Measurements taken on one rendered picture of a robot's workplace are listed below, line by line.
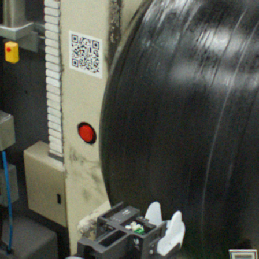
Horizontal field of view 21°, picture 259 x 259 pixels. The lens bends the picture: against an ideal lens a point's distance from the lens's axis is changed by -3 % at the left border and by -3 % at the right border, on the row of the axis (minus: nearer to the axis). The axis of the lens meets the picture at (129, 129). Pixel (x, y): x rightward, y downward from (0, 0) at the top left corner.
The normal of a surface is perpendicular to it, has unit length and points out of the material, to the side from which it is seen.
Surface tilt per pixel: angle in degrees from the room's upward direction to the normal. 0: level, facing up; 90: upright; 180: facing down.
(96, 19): 90
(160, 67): 56
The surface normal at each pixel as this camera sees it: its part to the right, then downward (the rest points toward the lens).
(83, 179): -0.59, 0.40
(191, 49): -0.44, -0.26
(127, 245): 0.80, 0.31
